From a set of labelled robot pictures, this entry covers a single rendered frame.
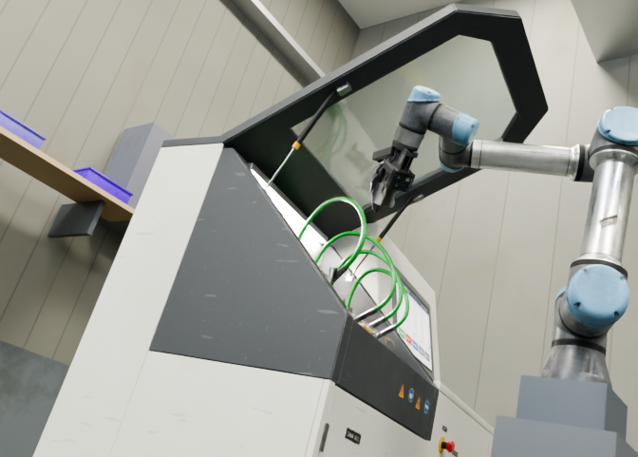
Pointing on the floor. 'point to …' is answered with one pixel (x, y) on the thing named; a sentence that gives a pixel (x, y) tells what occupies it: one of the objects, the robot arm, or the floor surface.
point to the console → (474, 442)
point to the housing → (131, 303)
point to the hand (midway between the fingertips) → (376, 206)
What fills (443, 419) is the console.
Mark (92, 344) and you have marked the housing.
